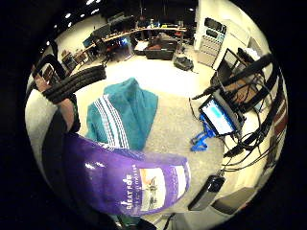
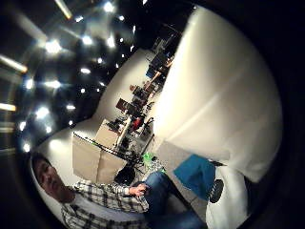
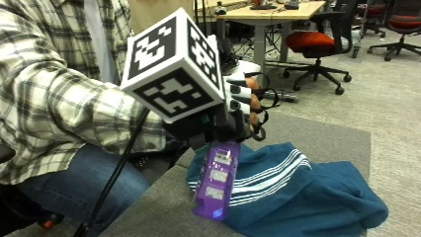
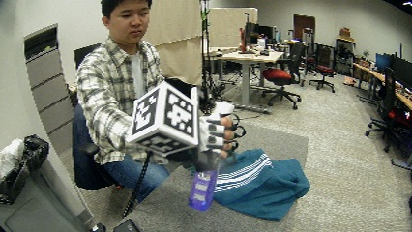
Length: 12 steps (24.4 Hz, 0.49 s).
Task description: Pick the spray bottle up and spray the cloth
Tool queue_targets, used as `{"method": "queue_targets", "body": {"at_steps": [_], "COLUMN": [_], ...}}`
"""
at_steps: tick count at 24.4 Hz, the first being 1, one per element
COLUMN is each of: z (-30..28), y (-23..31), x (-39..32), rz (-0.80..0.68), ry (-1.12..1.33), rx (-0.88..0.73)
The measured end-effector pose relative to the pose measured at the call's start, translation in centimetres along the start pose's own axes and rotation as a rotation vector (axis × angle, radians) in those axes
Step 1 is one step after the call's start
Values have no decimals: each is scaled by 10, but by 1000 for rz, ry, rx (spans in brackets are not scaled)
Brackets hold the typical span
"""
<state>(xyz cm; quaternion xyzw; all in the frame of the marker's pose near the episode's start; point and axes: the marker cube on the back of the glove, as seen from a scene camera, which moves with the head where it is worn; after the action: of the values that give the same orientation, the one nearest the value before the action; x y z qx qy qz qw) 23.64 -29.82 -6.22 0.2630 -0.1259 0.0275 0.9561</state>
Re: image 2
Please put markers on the black bag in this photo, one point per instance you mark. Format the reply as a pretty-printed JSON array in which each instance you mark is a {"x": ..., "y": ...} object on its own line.
[{"x": 125, "y": 175}]

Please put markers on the green plastic object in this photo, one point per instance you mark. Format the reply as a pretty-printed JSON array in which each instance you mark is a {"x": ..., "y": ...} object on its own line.
[{"x": 147, "y": 156}]

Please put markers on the person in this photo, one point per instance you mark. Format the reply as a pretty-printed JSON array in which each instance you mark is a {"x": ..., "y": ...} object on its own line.
[{"x": 105, "y": 203}]

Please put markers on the blue fabric chair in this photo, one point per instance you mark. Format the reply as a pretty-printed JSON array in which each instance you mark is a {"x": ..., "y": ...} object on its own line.
[{"x": 197, "y": 176}]

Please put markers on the beige partition panels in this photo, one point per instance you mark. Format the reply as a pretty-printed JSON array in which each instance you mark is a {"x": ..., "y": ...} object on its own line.
[{"x": 90, "y": 159}]

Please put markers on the red office chair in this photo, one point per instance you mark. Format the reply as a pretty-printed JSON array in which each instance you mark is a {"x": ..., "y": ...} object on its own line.
[{"x": 137, "y": 122}]

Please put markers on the black round perforated disc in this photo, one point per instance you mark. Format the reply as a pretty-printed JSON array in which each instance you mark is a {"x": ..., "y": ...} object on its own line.
[{"x": 216, "y": 191}]

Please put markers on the long row of office desks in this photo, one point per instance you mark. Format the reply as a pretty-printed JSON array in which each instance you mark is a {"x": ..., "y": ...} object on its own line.
[{"x": 139, "y": 105}]

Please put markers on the dark computer monitor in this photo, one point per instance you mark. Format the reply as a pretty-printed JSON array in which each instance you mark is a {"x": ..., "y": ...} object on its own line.
[
  {"x": 138, "y": 92},
  {"x": 122, "y": 105}
]

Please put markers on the long ceiling strip light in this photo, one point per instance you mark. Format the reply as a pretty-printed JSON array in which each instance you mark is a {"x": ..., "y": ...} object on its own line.
[
  {"x": 12, "y": 63},
  {"x": 63, "y": 9},
  {"x": 7, "y": 107}
]

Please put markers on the group of ceiling spot lamps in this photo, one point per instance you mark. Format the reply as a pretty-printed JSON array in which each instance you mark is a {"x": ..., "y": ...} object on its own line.
[{"x": 52, "y": 46}]

